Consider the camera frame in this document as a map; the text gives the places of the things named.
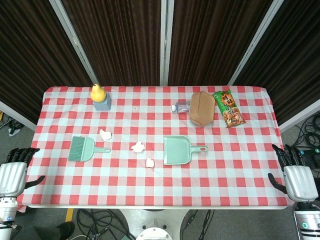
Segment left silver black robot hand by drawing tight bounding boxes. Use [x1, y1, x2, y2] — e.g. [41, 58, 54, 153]
[0, 147, 46, 198]

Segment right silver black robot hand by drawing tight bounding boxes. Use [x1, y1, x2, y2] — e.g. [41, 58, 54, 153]
[267, 144, 320, 203]

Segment mint green hand broom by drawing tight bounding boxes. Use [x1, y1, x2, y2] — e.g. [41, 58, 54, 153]
[68, 136, 112, 162]

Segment mint green dustpan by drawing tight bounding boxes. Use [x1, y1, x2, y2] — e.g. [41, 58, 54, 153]
[163, 135, 209, 166]

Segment black shoe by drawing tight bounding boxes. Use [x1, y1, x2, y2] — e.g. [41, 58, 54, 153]
[56, 221, 76, 240]

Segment green snack bag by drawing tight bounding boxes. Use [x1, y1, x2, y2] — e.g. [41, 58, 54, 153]
[212, 90, 247, 128]

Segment grey square block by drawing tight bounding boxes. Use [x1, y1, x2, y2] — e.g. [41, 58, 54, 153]
[92, 91, 112, 111]

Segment yellow pear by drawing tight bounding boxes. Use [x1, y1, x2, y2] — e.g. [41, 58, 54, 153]
[90, 83, 107, 103]

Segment brown leather tissue box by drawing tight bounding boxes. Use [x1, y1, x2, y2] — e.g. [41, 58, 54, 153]
[188, 90, 216, 128]

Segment dark brown curtain panel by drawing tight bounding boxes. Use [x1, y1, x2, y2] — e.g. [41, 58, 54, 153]
[61, 0, 162, 87]
[233, 0, 320, 126]
[0, 0, 94, 125]
[167, 0, 275, 87]

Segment clear plastic water bottle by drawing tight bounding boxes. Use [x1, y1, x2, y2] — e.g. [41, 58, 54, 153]
[171, 100, 192, 114]

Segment red white checked tablecloth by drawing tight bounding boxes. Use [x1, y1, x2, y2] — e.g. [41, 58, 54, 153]
[16, 85, 296, 207]

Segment black floor cable bundle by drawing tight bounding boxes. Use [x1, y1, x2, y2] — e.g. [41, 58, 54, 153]
[76, 209, 137, 240]
[181, 209, 216, 240]
[293, 111, 320, 148]
[0, 111, 25, 137]

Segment grey metal partition rail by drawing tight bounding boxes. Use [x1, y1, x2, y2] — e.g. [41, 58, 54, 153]
[0, 99, 38, 132]
[278, 98, 320, 133]

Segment grey metal partition post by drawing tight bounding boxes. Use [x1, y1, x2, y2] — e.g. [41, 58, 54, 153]
[226, 0, 285, 86]
[49, 0, 101, 88]
[159, 0, 175, 87]

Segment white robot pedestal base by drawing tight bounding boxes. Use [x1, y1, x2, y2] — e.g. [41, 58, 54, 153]
[117, 208, 193, 240]

